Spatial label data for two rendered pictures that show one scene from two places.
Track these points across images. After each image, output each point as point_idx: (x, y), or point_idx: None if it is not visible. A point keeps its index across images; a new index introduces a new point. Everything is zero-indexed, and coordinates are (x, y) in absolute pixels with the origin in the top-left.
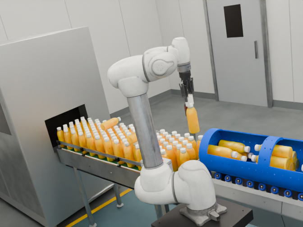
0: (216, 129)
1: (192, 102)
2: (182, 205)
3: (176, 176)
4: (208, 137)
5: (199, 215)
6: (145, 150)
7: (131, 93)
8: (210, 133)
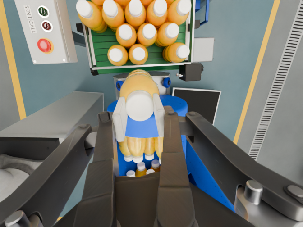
0: (157, 134)
1: (151, 113)
2: (14, 147)
3: None
4: (127, 131)
5: None
6: None
7: None
8: (140, 130)
